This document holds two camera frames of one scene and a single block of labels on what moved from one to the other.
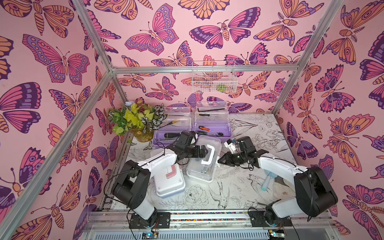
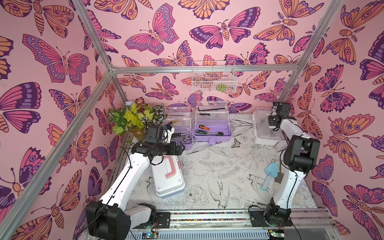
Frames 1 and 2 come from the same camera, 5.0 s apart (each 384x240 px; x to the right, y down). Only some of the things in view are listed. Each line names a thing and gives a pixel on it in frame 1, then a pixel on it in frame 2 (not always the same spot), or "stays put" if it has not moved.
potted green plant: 138,117 stays put
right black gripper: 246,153 to 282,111
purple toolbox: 212,118 stays put
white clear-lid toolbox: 204,168 to 264,135
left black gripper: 202,154 to 178,151
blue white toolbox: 168,180 stays put
